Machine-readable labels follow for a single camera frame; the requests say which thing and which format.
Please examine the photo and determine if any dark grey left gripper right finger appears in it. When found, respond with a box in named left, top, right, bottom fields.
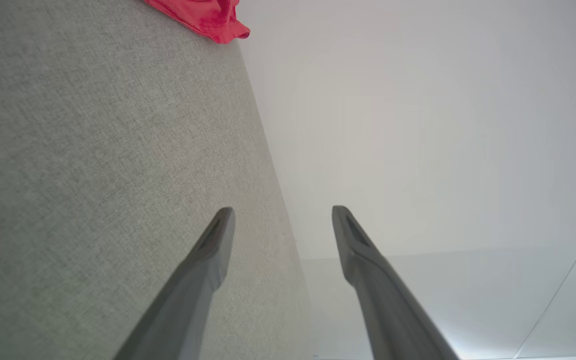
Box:
left=331, top=205, right=462, bottom=360

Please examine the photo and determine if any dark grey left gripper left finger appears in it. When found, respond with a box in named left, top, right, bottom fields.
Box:
left=112, top=207, right=236, bottom=360

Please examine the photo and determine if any red and white shirt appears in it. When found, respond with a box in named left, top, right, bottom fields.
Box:
left=142, top=0, right=251, bottom=45

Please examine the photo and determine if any grey fabric sofa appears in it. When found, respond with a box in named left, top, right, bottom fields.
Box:
left=0, top=0, right=319, bottom=360

